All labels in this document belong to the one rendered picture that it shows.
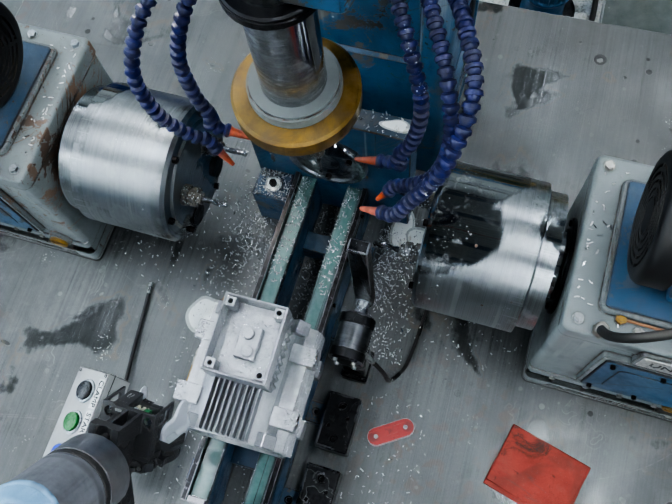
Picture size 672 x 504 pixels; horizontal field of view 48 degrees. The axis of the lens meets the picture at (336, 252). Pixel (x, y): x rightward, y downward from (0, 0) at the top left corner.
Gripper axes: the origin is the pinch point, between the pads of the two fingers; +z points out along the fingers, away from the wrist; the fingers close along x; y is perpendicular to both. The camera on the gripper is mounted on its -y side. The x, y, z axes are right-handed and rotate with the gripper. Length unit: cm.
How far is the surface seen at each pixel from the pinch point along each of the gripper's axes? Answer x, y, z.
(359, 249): -19.5, 28.9, 7.1
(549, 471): -57, -7, 37
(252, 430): -10.0, -1.9, 8.5
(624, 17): -64, 96, 190
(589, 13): -49, 86, 136
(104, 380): 14.8, -1.8, 9.3
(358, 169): -11, 37, 39
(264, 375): -10.3, 7.5, 7.0
